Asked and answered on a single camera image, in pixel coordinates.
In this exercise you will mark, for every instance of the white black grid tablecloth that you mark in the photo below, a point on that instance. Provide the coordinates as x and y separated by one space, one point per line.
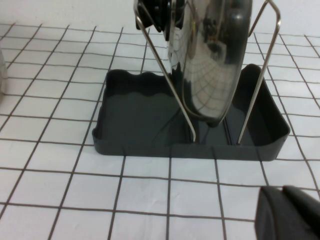
62 187

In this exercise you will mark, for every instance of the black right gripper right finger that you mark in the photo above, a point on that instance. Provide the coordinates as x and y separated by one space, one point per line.
305 215

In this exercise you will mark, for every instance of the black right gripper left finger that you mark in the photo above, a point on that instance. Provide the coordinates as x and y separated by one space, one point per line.
270 217

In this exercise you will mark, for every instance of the steel pot lid black knob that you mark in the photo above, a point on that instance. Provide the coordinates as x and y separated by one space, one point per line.
212 75

